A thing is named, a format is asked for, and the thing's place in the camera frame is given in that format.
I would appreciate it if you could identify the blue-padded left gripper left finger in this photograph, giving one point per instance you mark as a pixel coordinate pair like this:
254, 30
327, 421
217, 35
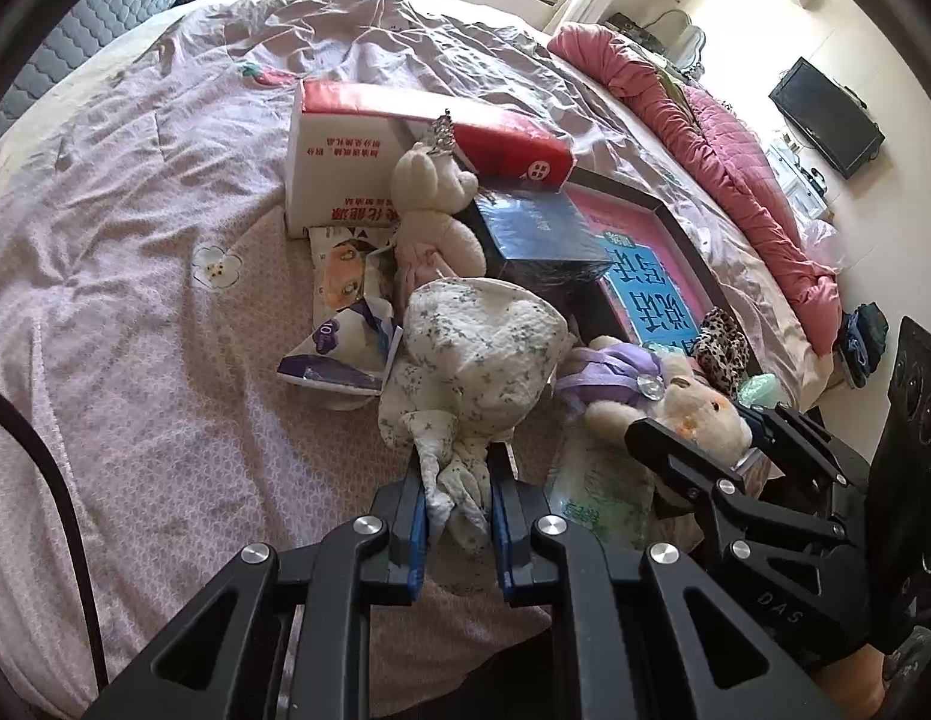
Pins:
397, 569

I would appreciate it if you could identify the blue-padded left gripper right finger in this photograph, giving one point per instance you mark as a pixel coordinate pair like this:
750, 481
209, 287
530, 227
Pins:
516, 506

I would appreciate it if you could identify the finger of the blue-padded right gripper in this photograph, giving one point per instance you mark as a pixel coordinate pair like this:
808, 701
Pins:
802, 449
701, 482

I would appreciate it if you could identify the mint green plush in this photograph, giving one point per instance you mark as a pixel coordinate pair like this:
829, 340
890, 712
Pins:
762, 391

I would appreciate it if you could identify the green Gardenia tissue pack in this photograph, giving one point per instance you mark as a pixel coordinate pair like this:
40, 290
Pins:
600, 487

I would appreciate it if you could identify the beige plush bunny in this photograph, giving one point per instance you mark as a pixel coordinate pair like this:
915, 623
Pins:
613, 384

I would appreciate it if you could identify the floral fabric plush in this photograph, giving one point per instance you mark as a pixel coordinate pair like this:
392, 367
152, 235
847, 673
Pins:
476, 355

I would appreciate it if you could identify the leopard print scrunchie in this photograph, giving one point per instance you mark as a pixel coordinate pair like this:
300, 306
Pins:
723, 352

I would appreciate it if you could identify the dark blue clothes heap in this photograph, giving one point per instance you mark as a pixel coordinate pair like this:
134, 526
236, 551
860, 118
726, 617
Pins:
861, 342

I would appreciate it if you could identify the black tray with pink book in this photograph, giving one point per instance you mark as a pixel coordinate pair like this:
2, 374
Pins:
658, 289

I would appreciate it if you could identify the cartoon printed snack bag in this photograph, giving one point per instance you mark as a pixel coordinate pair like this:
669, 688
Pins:
346, 357

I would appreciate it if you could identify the white drawer cabinet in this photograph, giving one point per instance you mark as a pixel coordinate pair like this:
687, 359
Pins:
804, 188

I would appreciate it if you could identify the cream teddy bear with crown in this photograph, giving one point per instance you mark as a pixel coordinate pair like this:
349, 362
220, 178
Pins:
429, 189

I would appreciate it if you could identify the pink rumpled quilt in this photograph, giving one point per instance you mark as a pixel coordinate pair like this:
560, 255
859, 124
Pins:
723, 158

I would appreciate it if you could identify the dark blue small box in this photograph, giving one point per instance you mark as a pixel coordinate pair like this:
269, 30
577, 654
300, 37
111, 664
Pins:
537, 240

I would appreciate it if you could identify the mauve patterned bed sheet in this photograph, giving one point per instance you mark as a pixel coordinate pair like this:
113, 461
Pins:
148, 287

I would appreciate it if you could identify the red and white tissue box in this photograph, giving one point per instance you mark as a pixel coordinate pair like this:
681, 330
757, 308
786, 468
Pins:
345, 139

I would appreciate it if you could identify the white standing fan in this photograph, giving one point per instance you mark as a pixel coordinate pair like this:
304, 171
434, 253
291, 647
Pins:
683, 41

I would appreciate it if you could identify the grey quilted headboard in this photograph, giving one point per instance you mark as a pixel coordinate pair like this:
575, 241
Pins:
86, 28

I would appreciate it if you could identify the black wall television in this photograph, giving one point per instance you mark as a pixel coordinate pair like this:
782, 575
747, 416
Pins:
835, 121

